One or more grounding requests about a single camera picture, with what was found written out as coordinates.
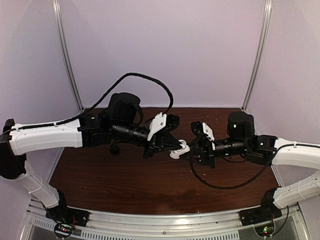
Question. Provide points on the aluminium frame post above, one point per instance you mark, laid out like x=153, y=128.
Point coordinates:
x=263, y=36
x=65, y=54

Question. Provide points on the white charging case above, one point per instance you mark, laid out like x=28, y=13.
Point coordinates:
x=184, y=148

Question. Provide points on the circuit board with leds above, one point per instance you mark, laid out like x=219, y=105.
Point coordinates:
x=62, y=230
x=264, y=230

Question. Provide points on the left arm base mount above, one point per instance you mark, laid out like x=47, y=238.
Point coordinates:
x=68, y=215

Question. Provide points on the left circuit board with leds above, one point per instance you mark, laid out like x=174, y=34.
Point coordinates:
x=62, y=230

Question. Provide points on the right aluminium frame post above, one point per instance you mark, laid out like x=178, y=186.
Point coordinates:
x=263, y=36

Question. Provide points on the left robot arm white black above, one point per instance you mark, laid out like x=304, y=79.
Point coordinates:
x=114, y=123

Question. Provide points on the right circuit board with leds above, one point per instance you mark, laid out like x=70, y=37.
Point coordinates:
x=264, y=230

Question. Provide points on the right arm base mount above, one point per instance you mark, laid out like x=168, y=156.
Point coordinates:
x=257, y=215

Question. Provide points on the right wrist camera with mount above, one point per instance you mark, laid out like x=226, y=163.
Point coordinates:
x=201, y=128

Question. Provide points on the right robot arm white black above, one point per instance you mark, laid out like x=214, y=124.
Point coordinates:
x=264, y=150

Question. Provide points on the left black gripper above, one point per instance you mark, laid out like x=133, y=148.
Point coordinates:
x=156, y=145

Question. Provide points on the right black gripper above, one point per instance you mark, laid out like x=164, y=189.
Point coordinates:
x=205, y=152

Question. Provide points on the left aluminium frame post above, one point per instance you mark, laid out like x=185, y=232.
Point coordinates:
x=65, y=54

